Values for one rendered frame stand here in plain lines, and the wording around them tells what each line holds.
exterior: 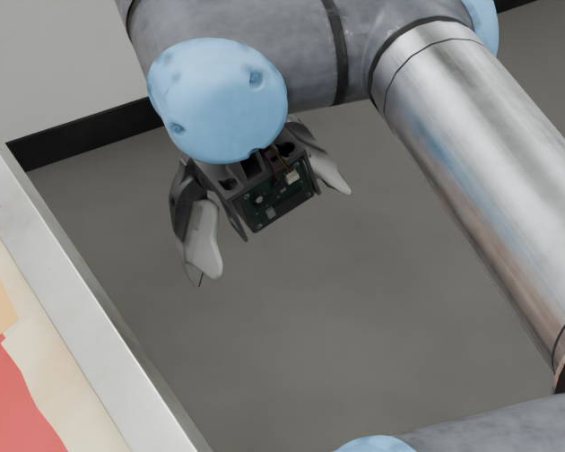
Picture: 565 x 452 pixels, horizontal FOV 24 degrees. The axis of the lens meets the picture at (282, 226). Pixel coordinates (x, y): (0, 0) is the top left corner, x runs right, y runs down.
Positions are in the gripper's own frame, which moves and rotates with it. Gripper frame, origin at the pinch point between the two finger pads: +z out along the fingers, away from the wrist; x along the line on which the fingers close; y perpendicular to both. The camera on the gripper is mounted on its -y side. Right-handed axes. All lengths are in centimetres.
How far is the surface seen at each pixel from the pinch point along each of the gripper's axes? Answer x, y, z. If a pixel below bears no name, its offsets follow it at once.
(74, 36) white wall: 20, -200, 124
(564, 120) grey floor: 125, -145, 194
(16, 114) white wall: -3, -200, 135
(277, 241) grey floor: 34, -141, 166
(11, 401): -24.6, 5.3, -5.8
